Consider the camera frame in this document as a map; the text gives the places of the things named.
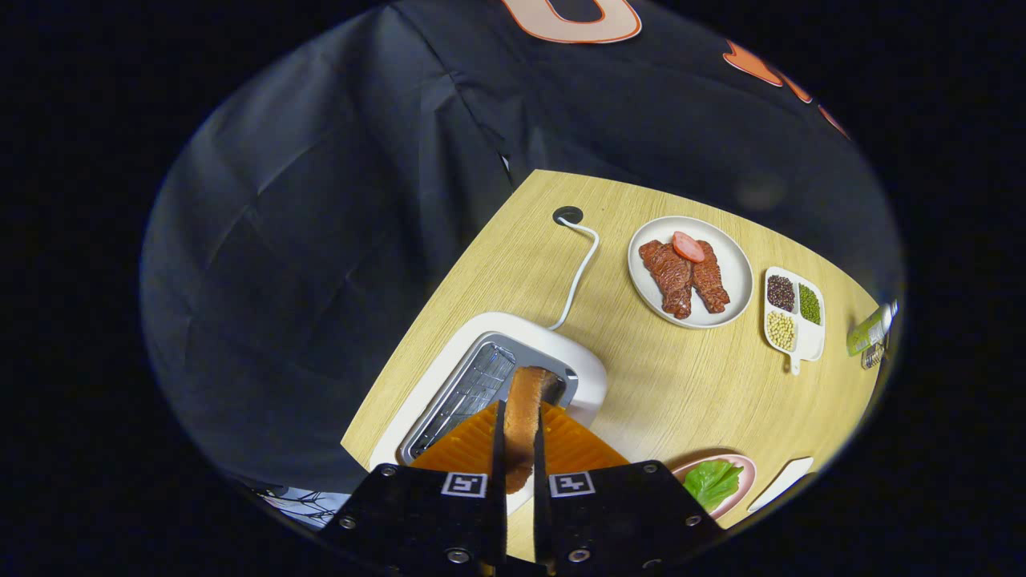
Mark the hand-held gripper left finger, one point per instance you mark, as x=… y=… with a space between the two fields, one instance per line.
x=425 y=517

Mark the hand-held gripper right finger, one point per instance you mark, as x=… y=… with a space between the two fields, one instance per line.
x=617 y=517

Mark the green lettuce leaf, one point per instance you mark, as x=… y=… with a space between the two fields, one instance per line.
x=712 y=483

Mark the toasted bread slice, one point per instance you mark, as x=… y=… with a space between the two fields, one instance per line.
x=523 y=417

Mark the pink round plate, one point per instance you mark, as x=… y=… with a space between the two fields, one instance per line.
x=747 y=473

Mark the white rectangular plate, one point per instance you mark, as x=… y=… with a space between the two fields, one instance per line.
x=781 y=483

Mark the white toaster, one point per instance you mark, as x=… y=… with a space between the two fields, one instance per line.
x=513 y=330

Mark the brown meat piece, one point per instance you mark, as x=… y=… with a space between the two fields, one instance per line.
x=669 y=276
x=710 y=280

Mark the white divided dish of beans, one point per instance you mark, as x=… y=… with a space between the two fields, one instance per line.
x=809 y=340

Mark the round white plate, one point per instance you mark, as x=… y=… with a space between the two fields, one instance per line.
x=733 y=272

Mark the pink sausage slice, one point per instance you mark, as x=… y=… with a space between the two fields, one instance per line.
x=688 y=247

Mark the silver bottle with green label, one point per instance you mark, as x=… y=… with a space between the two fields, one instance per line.
x=870 y=330

